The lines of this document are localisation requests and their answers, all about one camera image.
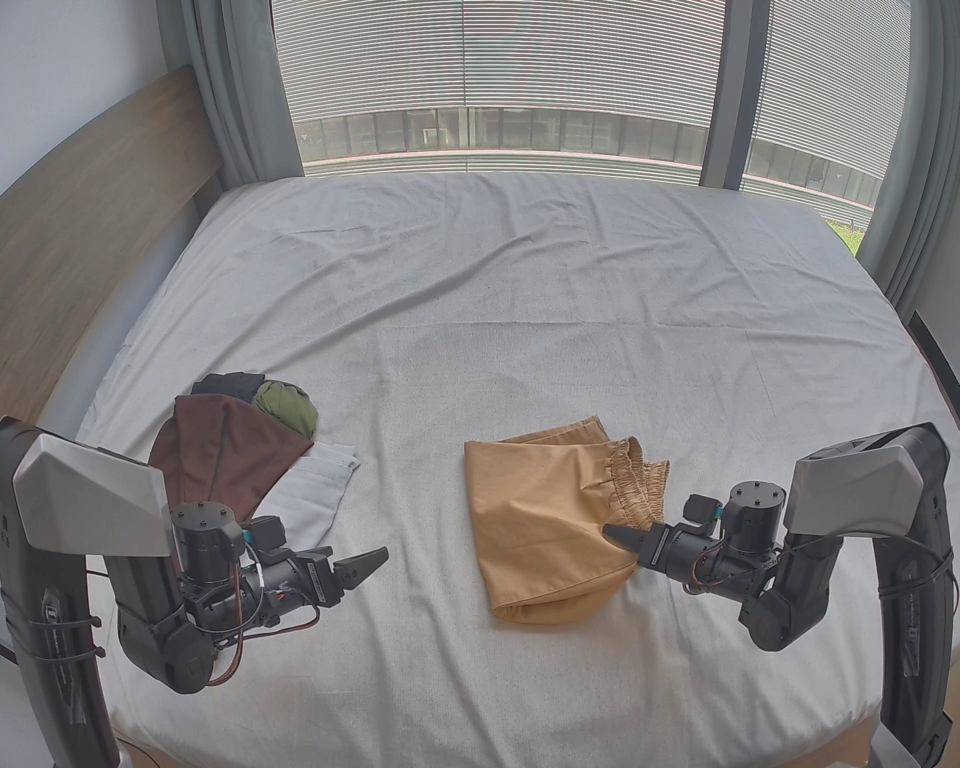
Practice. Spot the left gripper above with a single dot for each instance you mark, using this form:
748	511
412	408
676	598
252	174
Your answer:
300	581

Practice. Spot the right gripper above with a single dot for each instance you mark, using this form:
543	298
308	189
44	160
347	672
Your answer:
686	555

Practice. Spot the yellow shorts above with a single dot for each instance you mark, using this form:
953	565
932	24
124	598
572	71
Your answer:
540	517

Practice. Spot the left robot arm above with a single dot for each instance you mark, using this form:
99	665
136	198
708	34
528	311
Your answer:
75	495

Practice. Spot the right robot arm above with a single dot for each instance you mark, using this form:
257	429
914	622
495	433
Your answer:
847	487

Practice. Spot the bed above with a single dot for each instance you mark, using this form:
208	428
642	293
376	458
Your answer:
525	300

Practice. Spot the white garment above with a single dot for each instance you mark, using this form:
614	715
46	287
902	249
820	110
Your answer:
315	480

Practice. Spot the green garment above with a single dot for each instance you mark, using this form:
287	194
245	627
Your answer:
289	406

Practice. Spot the brown garment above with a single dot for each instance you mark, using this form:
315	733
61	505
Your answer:
217	450

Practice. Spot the black garment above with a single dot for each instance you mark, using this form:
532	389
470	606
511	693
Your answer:
225	385

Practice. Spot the window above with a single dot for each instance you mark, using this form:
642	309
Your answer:
525	75

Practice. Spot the grey-green curtain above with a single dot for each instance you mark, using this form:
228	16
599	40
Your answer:
922	150
232	90

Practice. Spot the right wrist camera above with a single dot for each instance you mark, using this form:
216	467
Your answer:
701	510

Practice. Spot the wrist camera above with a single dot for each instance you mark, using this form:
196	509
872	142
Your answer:
268	534
701	510

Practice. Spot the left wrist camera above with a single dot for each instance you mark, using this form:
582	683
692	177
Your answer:
268	534

